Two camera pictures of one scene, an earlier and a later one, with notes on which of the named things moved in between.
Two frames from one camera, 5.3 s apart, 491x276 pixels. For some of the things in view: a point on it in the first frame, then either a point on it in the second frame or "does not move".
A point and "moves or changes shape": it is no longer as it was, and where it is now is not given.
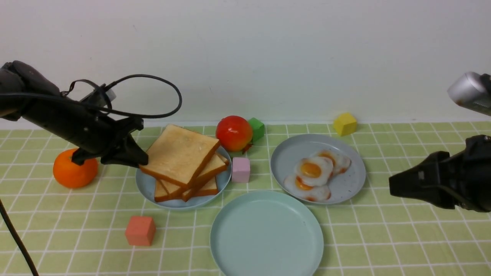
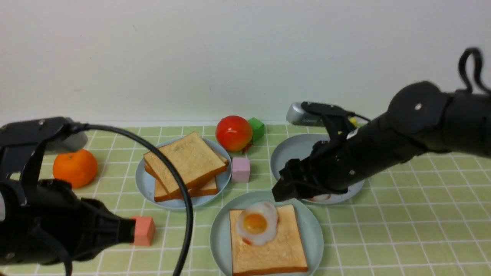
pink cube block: [241, 171] does not move
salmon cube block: [140, 230] does not move
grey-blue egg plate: [344, 186] does not move
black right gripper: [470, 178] → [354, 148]
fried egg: [313, 171] moves or changes shape
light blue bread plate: [145, 183] does not move
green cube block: [257, 128] does not move
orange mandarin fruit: [71, 174] does not move
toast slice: [179, 155] → [285, 253]
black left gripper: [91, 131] → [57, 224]
